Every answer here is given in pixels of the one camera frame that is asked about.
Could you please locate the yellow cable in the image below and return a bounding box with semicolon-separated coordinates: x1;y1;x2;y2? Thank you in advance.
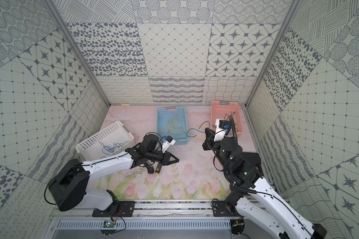
166;115;186;135

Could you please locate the blue cable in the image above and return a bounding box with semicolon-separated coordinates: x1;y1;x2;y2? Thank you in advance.
98;139;132;154

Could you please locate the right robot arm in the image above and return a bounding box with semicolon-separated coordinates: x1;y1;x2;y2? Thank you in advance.
202;128;327;239

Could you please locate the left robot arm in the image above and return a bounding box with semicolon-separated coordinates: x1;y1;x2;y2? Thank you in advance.
45;133;179;217

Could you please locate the black yellow screwdriver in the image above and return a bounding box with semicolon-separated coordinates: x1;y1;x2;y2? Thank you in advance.
155;162;163;174

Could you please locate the black utility knife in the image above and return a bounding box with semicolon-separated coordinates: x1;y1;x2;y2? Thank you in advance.
147;166;155;174

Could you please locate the pink perforated basket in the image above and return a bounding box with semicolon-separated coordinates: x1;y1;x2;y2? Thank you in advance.
211;101;243;137

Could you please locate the blue perforated basket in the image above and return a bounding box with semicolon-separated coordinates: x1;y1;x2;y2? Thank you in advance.
156;107;188;145

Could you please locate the white perforated basket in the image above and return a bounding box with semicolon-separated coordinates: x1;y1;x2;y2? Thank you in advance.
75;121;135;161

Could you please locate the right circuit board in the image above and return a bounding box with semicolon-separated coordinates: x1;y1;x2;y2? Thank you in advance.
230;219;245;235

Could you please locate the circuit board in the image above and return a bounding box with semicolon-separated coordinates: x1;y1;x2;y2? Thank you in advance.
230;219;245;235
103;221;115;228

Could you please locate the left circuit board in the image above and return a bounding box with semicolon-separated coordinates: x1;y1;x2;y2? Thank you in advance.
103;221;115;228

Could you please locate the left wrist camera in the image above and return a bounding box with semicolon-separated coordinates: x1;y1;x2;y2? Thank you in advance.
162;135;176;153

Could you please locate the aluminium rail frame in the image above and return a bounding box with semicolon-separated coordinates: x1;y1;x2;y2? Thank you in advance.
50;196;267;220

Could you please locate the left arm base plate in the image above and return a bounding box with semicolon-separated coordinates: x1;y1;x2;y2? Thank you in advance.
92;201;136;218

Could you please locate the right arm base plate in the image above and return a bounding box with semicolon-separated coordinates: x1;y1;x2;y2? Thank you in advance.
210;199;237;217

